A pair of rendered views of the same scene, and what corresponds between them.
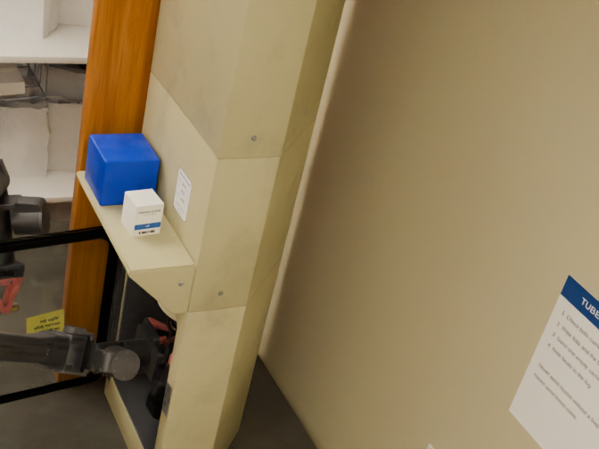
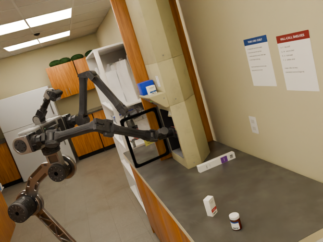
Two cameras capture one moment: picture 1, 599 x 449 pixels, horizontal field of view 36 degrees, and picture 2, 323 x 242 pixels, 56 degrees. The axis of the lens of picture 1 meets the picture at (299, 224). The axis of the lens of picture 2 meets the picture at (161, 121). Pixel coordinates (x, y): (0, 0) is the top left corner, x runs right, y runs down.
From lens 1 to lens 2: 1.00 m
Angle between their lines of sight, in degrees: 26
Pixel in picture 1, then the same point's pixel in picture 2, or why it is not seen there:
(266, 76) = (158, 39)
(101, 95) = (138, 77)
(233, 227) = (169, 79)
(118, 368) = (162, 131)
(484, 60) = (209, 17)
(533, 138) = (223, 20)
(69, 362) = (152, 136)
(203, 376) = (183, 124)
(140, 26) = (139, 58)
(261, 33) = (152, 30)
